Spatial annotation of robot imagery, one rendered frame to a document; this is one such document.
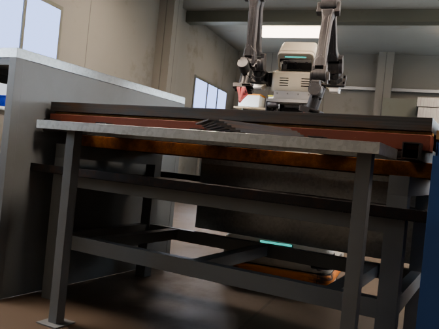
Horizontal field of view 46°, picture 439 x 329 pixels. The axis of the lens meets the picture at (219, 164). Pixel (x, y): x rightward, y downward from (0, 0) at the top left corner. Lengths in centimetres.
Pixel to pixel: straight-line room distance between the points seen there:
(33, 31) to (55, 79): 340
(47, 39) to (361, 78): 700
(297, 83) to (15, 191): 159
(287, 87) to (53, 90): 129
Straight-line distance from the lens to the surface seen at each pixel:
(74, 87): 254
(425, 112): 948
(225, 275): 188
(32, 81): 236
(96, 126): 176
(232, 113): 184
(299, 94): 292
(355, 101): 1111
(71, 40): 637
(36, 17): 588
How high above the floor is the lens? 66
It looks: level
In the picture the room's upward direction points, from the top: 6 degrees clockwise
